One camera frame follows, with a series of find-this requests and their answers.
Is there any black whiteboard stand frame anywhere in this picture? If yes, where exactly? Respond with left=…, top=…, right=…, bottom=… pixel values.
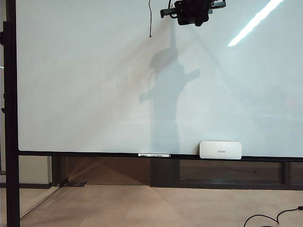
left=0, top=0, right=21, bottom=227

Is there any white rectangular board eraser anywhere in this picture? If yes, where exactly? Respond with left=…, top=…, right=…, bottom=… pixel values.
left=199, top=140, right=243, bottom=160

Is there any black floor cable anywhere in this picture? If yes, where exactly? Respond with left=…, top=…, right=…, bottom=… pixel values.
left=243, top=206, right=303, bottom=227

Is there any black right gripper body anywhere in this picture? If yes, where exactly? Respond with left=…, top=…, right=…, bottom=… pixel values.
left=160, top=0, right=227, bottom=27

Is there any white glass whiteboard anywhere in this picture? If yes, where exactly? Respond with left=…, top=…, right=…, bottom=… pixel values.
left=16, top=0, right=303, bottom=164

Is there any white barcode label strip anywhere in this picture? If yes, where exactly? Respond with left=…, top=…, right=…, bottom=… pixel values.
left=137, top=153, right=171, bottom=158

